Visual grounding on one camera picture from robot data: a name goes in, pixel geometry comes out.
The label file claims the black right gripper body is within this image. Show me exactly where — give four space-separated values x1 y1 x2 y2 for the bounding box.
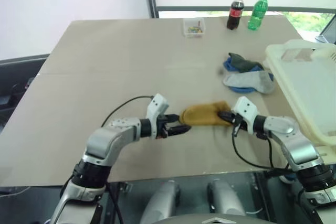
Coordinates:
228 113 248 132

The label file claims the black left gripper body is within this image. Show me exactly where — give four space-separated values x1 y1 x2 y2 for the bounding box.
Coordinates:
156 113 174 139

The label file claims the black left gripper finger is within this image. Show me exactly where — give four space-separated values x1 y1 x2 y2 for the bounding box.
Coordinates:
167 125 192 137
166 113 182 123

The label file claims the mustard yellow sock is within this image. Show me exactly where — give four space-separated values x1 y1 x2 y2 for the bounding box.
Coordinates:
179 100 233 129

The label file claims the cream plastic basket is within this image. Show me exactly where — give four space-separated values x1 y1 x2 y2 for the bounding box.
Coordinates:
262 39 336 157

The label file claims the small clear plastic box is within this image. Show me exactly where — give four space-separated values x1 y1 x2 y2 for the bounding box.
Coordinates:
182 17 206 39

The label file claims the light grey sock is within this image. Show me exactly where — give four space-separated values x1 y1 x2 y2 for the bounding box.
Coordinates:
222 70 276 95

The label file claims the dark green sock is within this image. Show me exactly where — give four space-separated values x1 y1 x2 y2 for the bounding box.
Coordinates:
227 52 265 73

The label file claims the silver left robot thigh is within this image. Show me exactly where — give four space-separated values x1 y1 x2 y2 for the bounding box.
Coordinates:
140 180 182 224

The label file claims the silver robot thigh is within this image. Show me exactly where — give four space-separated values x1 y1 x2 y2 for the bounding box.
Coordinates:
140 180 182 224
207 179 247 217

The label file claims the blue round object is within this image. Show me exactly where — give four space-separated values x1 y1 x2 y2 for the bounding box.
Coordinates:
279 173 297 185

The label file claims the silver right robot thigh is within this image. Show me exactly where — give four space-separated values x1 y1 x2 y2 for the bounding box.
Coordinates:
207 179 247 217

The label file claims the black table leg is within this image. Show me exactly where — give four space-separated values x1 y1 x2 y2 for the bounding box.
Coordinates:
251 171 279 222
99 182 132 224

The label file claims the colourful small clips pile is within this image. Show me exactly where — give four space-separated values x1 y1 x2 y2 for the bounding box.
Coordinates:
186 20 204 35

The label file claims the grey robot torso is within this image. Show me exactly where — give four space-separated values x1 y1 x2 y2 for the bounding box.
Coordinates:
154 213 266 224

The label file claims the cola bottle with red cap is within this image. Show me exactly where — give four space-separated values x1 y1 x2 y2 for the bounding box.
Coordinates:
226 0 246 31

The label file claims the green bottle with yellow cap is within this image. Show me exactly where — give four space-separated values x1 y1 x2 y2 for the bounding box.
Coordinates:
247 0 271 31

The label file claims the black furniture beside table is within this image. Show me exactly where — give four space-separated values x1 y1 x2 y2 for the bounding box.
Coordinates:
0 54 51 128

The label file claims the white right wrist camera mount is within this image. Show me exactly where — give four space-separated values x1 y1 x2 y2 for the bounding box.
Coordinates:
232 96 259 133

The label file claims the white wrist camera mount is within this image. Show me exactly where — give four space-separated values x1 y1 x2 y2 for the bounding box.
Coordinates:
232 96 259 133
145 93 170 140

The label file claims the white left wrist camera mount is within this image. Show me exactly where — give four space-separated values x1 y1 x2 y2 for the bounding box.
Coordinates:
145 93 170 140

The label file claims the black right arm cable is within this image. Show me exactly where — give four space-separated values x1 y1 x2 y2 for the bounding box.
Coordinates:
231 126 295 175

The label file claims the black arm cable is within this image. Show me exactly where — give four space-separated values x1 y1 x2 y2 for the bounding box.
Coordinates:
231 126 295 175
100 95 154 128

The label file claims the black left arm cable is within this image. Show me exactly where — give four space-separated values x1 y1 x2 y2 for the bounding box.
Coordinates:
100 95 154 128

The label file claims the thin white cable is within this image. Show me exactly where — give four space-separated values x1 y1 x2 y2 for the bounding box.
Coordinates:
246 206 265 215

